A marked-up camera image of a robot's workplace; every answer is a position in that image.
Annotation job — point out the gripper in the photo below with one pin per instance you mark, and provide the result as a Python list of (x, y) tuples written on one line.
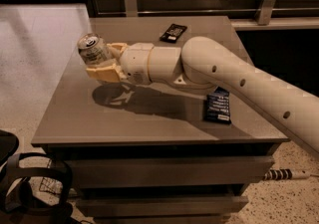
[(135, 63)]

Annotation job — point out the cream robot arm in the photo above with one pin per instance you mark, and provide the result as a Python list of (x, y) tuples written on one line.
[(202, 64)]

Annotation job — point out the black snack packet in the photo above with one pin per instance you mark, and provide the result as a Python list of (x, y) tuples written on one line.
[(172, 33)]

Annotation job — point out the grey drawer cabinet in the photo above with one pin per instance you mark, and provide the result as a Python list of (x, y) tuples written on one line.
[(85, 120)]

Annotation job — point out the blue snack bar wrapper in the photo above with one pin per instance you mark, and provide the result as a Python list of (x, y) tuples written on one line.
[(217, 107)]

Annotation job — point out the upper grey drawer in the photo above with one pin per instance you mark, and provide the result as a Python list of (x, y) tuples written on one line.
[(149, 172)]

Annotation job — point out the grey drawer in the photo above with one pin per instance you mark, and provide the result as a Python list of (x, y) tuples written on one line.
[(149, 172), (161, 206)]

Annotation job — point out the black office chair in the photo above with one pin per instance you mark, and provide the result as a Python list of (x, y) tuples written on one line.
[(18, 205)]

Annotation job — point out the lower grey drawer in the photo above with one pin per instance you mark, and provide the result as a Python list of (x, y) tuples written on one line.
[(161, 206)]

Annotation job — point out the horizontal metal rail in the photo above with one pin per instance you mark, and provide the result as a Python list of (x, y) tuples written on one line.
[(276, 12)]

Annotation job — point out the right metal wall bracket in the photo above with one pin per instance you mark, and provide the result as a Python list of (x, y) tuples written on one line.
[(264, 12)]

